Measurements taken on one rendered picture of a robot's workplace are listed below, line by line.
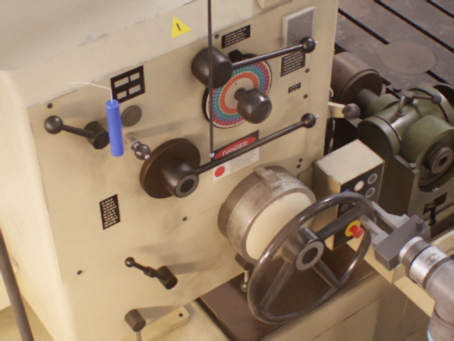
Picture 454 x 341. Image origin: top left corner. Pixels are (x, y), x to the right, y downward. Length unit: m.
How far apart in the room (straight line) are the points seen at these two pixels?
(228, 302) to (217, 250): 0.63
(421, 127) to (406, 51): 0.82
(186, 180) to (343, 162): 0.54
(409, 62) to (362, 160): 0.97
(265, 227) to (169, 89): 0.46
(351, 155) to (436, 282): 0.45
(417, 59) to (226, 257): 1.24
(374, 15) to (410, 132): 1.03
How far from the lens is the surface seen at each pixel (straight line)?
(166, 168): 1.86
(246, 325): 2.78
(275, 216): 2.06
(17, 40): 1.72
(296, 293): 2.87
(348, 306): 2.99
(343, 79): 2.58
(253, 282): 1.95
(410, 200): 2.47
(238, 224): 2.07
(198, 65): 1.76
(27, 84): 1.64
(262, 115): 1.85
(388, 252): 2.03
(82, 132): 1.67
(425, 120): 2.46
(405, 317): 3.35
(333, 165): 2.23
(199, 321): 2.81
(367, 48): 3.21
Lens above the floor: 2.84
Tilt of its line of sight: 43 degrees down
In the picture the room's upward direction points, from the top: straight up
